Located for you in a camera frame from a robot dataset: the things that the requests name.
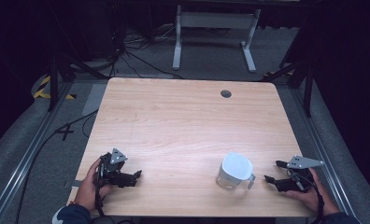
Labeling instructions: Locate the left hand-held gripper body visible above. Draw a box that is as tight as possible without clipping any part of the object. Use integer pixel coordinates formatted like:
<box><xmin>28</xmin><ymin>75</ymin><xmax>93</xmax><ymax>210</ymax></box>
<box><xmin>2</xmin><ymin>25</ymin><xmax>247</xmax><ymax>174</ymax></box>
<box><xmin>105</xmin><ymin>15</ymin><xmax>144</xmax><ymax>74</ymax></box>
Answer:
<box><xmin>97</xmin><ymin>147</ymin><xmax>136</xmax><ymax>189</ymax></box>

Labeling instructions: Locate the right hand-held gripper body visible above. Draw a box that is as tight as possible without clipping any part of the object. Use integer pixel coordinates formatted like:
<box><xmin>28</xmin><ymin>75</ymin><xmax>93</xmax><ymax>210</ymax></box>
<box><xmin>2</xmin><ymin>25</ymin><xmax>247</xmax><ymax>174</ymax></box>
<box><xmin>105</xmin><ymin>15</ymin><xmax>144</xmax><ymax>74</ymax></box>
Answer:
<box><xmin>278</xmin><ymin>155</ymin><xmax>325</xmax><ymax>194</ymax></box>

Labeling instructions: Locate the white jug with handle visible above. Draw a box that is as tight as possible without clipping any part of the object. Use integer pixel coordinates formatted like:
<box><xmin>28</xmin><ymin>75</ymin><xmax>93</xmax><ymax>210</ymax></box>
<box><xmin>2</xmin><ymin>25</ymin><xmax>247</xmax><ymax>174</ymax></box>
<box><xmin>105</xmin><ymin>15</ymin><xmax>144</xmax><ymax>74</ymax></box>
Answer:
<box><xmin>215</xmin><ymin>151</ymin><xmax>257</xmax><ymax>191</ymax></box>

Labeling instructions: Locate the person's right hand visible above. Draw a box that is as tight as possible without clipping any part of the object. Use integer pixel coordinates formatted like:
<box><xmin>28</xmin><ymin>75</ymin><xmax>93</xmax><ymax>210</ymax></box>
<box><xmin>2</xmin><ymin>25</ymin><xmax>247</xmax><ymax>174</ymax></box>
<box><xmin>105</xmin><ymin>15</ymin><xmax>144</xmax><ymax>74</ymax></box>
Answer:
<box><xmin>285</xmin><ymin>167</ymin><xmax>340</xmax><ymax>217</ymax></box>

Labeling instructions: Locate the person's left hand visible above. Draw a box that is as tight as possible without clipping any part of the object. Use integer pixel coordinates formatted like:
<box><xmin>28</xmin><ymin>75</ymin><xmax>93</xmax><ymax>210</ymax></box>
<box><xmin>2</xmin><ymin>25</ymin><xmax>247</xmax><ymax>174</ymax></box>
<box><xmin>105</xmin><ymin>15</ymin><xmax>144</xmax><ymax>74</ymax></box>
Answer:
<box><xmin>75</xmin><ymin>158</ymin><xmax>114</xmax><ymax>213</ymax></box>

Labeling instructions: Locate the black metal stand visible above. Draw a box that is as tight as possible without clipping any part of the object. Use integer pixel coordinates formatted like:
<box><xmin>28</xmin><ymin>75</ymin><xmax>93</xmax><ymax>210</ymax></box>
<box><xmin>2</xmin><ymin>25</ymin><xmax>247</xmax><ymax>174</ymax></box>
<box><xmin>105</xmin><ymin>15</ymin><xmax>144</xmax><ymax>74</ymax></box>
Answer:
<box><xmin>261</xmin><ymin>59</ymin><xmax>317</xmax><ymax>119</ymax></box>
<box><xmin>46</xmin><ymin>50</ymin><xmax>109</xmax><ymax>113</ymax></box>

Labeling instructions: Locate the yellow black hazard tape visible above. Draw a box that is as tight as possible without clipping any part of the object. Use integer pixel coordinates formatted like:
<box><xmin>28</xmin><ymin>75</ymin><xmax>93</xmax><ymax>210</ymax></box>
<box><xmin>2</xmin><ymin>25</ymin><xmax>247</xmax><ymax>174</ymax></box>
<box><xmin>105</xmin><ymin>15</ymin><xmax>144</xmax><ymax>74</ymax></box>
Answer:
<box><xmin>33</xmin><ymin>75</ymin><xmax>78</xmax><ymax>101</ymax></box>

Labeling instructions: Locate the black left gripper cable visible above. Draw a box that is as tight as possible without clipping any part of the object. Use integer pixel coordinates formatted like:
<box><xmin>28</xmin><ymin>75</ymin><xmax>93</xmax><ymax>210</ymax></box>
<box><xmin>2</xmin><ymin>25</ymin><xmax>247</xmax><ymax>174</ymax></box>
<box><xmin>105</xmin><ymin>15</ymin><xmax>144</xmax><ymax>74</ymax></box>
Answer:
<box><xmin>93</xmin><ymin>157</ymin><xmax>106</xmax><ymax>217</ymax></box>

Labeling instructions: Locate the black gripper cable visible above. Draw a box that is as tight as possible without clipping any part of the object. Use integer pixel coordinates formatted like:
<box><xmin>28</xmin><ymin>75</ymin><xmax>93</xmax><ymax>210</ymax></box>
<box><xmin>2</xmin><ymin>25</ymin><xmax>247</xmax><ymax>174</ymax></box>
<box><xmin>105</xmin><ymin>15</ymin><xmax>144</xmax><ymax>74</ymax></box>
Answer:
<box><xmin>93</xmin><ymin>157</ymin><xmax>106</xmax><ymax>217</ymax></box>
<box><xmin>287</xmin><ymin>169</ymin><xmax>326</xmax><ymax>224</ymax></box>

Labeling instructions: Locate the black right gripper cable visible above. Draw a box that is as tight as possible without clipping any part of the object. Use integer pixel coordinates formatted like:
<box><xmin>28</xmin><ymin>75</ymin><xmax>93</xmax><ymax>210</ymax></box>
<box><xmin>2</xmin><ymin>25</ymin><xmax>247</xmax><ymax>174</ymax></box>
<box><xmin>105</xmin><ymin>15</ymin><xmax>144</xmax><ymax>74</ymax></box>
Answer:
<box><xmin>287</xmin><ymin>169</ymin><xmax>326</xmax><ymax>224</ymax></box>

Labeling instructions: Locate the aluminium floor rail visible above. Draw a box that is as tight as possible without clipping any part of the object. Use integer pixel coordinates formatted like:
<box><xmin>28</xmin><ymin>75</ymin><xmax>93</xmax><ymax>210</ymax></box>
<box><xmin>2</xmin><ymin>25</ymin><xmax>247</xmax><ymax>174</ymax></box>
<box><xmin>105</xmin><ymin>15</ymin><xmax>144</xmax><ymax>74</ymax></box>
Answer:
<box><xmin>0</xmin><ymin>81</ymin><xmax>75</xmax><ymax>224</ymax></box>
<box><xmin>290</xmin><ymin>87</ymin><xmax>362</xmax><ymax>220</ymax></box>

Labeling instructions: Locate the black floor cable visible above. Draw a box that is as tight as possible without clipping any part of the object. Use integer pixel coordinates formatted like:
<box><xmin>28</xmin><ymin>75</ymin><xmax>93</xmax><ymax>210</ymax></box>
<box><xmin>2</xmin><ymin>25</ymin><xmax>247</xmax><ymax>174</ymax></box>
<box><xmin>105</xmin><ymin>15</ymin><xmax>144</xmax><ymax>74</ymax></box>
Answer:
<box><xmin>14</xmin><ymin>108</ymin><xmax>100</xmax><ymax>224</ymax></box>

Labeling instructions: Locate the bundle of black floor cables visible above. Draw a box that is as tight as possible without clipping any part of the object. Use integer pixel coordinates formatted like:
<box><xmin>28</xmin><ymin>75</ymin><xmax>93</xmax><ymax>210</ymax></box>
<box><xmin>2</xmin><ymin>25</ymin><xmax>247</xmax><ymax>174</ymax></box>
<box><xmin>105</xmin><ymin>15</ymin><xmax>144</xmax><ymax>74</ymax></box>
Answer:
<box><xmin>107</xmin><ymin>24</ymin><xmax>186</xmax><ymax>80</ymax></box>

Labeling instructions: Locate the white metal table frame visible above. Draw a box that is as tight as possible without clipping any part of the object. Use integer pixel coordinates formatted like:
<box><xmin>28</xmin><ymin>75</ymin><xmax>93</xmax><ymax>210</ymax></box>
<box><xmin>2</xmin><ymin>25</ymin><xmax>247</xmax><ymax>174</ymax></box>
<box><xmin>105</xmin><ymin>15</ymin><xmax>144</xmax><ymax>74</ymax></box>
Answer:
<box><xmin>172</xmin><ymin>4</ymin><xmax>263</xmax><ymax>74</ymax></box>

